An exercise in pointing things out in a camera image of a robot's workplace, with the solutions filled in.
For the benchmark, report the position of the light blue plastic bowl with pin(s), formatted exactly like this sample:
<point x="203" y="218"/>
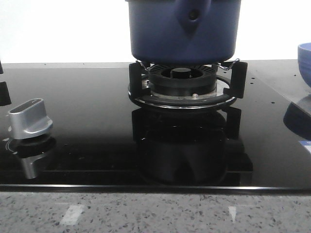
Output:
<point x="304" y="61"/>

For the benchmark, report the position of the black pot support grate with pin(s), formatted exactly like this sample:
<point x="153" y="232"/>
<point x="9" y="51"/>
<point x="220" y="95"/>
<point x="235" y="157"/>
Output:
<point x="230" y="85"/>

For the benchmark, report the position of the dark blue cooking pot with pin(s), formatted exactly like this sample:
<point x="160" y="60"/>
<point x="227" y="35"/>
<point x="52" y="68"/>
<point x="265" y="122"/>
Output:
<point x="183" y="32"/>

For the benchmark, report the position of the black gas burner head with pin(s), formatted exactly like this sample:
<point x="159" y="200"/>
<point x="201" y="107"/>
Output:
<point x="182" y="81"/>

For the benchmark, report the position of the black glass cooktop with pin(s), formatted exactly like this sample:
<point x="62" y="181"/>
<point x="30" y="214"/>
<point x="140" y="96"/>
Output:
<point x="101" y="141"/>

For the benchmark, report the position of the silver stove control knob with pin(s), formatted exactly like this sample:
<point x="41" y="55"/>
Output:
<point x="29" y="120"/>

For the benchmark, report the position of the black left burner grate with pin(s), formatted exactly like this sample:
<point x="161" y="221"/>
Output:
<point x="4" y="94"/>

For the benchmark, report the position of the blue label sticker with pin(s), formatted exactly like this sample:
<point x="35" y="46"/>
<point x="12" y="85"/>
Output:
<point x="306" y="144"/>

